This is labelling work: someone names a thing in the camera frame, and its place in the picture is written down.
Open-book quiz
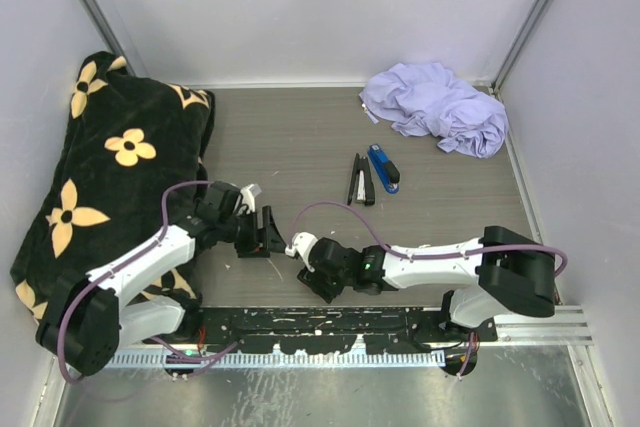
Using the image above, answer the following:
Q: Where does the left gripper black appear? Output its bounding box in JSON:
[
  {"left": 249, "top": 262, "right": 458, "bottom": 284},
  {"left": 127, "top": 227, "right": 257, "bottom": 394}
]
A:
[{"left": 218, "top": 206, "right": 288, "bottom": 259}]

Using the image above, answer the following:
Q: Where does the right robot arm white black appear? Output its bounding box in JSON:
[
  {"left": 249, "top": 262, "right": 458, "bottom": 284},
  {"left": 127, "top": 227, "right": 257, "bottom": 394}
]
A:
[{"left": 285, "top": 226, "right": 561, "bottom": 341}]

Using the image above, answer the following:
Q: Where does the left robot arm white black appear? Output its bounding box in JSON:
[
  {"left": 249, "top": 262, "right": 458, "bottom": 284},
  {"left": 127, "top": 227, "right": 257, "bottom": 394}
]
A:
[{"left": 36, "top": 181, "right": 286, "bottom": 383}]

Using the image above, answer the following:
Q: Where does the black open stapler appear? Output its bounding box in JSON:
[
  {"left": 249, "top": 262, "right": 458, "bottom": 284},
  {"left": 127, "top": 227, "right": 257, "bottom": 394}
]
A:
[{"left": 347, "top": 153, "right": 376, "bottom": 206}]

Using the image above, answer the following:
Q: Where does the blue stapler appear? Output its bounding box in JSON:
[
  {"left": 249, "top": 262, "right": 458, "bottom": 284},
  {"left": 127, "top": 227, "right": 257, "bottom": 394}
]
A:
[{"left": 368, "top": 144, "right": 400, "bottom": 194}]

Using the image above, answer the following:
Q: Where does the black floral blanket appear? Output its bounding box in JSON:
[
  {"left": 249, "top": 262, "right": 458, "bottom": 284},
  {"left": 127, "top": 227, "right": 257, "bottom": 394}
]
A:
[{"left": 10, "top": 52, "right": 215, "bottom": 322}]

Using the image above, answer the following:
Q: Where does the lavender crumpled cloth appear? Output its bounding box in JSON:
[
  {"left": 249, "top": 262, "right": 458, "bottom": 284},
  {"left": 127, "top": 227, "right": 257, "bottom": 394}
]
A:
[{"left": 359, "top": 62, "right": 509, "bottom": 159}]

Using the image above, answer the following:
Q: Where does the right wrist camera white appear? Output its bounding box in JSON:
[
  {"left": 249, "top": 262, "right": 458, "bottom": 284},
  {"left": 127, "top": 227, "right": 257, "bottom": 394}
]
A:
[{"left": 285, "top": 232, "right": 318, "bottom": 262}]

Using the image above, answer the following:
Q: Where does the white cable duct strip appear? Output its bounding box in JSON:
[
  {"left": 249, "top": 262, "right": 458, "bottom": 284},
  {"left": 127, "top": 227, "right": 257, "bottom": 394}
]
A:
[{"left": 107, "top": 349, "right": 446, "bottom": 370}]

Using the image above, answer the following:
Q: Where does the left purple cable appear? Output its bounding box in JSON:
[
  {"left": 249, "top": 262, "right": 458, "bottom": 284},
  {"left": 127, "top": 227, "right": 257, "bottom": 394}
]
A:
[{"left": 57, "top": 180, "right": 246, "bottom": 386}]

